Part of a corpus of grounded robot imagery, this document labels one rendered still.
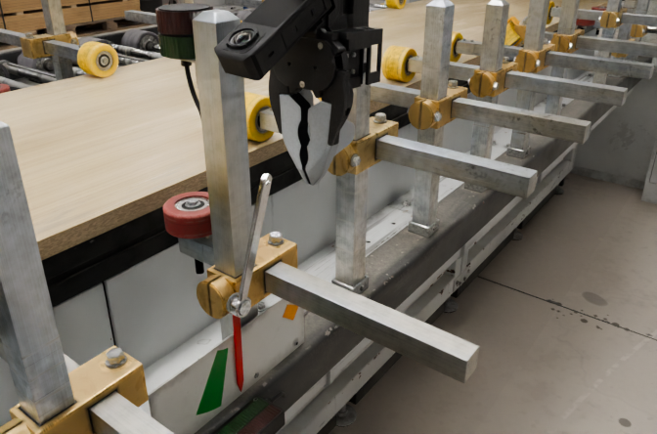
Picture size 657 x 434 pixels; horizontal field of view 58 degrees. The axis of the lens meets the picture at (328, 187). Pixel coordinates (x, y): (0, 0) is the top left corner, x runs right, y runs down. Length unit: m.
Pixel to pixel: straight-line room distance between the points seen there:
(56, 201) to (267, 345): 0.36
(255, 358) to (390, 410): 1.02
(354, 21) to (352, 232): 0.42
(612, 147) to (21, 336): 3.02
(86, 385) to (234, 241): 0.21
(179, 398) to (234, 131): 0.31
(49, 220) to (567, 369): 1.59
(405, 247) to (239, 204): 0.50
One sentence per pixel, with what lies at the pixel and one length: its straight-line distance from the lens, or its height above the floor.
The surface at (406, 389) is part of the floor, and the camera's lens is 1.85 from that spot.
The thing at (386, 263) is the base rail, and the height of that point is 0.70.
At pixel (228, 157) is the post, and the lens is 0.66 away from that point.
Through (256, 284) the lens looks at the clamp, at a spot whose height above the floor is 0.85.
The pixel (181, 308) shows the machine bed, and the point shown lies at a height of 0.68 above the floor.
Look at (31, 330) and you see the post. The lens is 0.58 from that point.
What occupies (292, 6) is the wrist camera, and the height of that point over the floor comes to 1.19.
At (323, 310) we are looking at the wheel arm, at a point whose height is 0.84.
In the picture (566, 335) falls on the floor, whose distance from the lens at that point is 2.17.
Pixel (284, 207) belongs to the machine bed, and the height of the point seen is 0.76.
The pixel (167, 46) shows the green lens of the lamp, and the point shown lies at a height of 1.14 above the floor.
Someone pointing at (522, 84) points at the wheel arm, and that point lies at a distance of 1.31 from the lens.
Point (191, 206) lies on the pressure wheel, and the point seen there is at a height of 0.91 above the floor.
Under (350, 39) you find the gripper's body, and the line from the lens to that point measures 0.55.
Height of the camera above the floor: 1.27
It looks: 25 degrees down
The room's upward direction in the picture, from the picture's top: straight up
